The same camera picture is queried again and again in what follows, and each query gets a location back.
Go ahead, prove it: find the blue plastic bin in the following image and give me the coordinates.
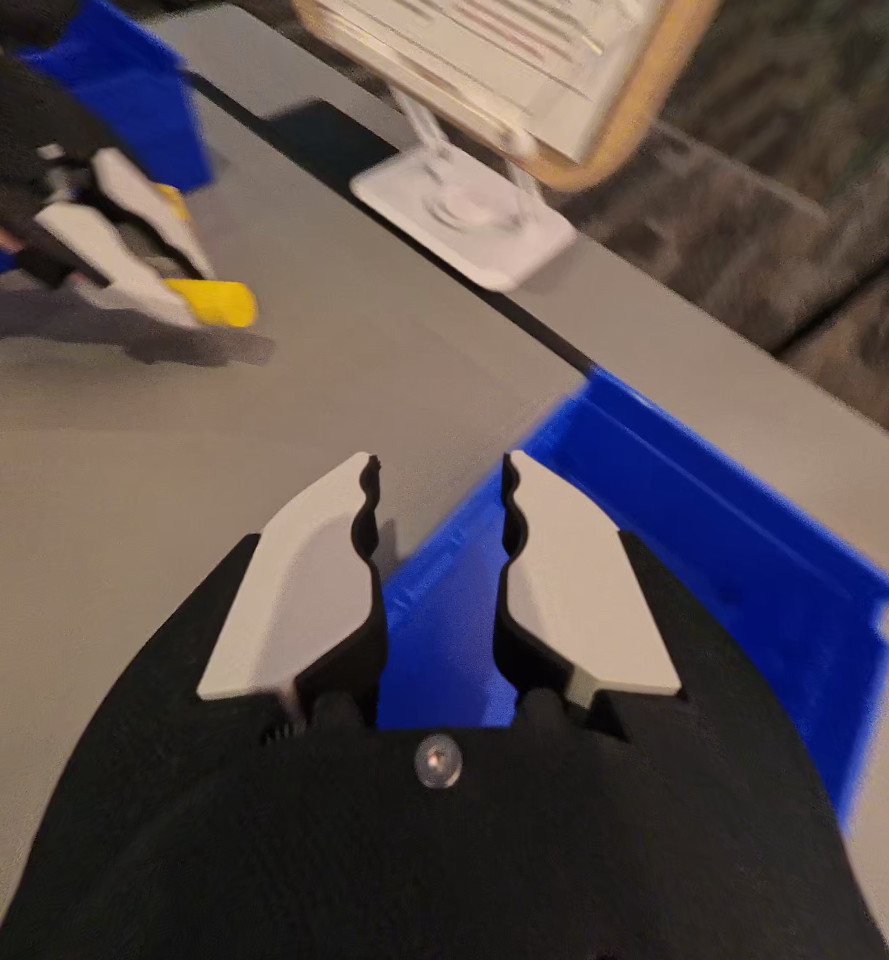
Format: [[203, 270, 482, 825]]
[[0, 0, 215, 292], [375, 366, 889, 834]]

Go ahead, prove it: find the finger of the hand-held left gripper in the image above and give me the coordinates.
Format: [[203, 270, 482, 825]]
[[88, 146, 217, 282], [33, 202, 200, 330]]

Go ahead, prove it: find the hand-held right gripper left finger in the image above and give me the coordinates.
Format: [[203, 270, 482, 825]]
[[195, 450, 389, 725]]

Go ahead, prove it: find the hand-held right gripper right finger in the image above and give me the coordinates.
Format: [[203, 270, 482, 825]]
[[491, 450, 684, 714]]

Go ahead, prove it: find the yellow cylinder block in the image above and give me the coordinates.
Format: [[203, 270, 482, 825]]
[[163, 279, 260, 330]]

